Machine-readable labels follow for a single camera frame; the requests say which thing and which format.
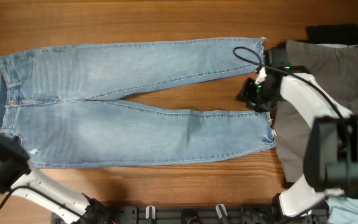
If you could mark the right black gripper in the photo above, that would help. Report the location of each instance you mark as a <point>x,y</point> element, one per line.
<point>246,92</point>

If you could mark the light blue denim jeans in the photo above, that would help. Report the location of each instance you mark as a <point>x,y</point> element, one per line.
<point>66,105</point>

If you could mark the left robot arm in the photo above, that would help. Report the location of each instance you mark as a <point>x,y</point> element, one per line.
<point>20,178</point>

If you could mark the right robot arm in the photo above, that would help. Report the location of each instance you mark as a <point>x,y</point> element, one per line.
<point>330,164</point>

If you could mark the grey trousers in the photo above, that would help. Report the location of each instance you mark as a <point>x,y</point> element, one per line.
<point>292,130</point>

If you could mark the black garment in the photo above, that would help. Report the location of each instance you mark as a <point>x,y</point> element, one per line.
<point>345,34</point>

